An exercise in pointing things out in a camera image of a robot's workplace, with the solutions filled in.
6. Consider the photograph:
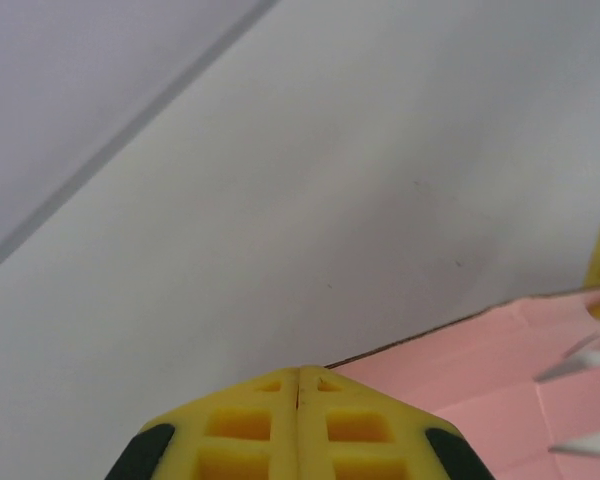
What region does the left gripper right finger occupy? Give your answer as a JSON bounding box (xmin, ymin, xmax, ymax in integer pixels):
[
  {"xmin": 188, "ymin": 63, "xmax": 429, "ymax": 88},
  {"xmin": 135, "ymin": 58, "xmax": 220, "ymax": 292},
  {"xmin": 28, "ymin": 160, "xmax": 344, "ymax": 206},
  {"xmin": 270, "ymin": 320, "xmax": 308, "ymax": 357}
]
[{"xmin": 298, "ymin": 365, "xmax": 492, "ymax": 480}]

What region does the pink paper box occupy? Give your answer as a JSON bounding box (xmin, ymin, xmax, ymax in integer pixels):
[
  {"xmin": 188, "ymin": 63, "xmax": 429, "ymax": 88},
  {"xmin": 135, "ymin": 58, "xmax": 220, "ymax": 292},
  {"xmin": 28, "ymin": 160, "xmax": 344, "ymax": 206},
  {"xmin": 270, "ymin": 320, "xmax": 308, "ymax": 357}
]
[{"xmin": 328, "ymin": 283, "xmax": 600, "ymax": 480}]

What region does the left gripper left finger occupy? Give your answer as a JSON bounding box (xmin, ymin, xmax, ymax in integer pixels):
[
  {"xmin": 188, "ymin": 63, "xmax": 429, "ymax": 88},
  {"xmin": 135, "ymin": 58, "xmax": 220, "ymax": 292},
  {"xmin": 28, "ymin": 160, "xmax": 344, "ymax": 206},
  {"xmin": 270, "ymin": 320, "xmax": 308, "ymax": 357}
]
[{"xmin": 104, "ymin": 366, "xmax": 300, "ymax": 480}]

